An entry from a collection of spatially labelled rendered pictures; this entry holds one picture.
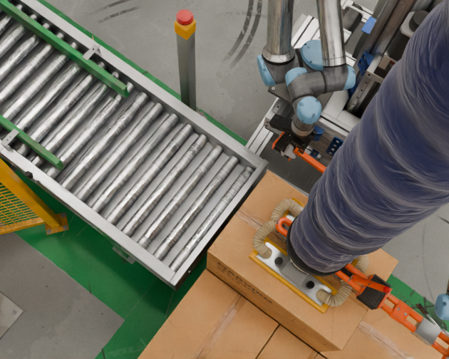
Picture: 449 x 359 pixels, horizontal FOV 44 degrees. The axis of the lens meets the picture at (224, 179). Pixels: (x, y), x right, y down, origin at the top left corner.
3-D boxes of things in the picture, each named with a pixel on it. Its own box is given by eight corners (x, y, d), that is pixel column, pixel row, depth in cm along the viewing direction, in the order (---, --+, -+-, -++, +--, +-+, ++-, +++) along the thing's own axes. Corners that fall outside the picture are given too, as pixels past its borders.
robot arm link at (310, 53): (331, 80, 210) (338, 62, 198) (296, 87, 209) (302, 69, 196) (321, 53, 214) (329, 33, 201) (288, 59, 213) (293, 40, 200)
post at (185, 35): (181, 121, 326) (173, 22, 231) (188, 112, 328) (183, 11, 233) (190, 127, 325) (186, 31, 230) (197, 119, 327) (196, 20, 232)
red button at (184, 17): (172, 22, 231) (172, 16, 227) (183, 11, 233) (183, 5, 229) (186, 31, 230) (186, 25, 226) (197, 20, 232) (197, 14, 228)
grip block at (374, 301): (353, 296, 195) (358, 295, 190) (368, 274, 198) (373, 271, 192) (373, 311, 194) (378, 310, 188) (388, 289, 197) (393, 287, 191)
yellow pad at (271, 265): (247, 256, 208) (249, 254, 204) (264, 236, 211) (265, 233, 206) (323, 314, 203) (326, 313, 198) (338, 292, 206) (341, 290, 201)
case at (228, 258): (206, 267, 246) (207, 251, 208) (258, 197, 257) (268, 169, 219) (319, 352, 237) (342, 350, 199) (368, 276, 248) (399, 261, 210)
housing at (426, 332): (409, 333, 192) (414, 333, 188) (419, 317, 194) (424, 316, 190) (426, 346, 191) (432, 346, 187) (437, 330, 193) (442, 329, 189)
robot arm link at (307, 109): (318, 91, 176) (326, 115, 174) (312, 106, 187) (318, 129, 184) (294, 95, 176) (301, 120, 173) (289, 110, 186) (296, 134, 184)
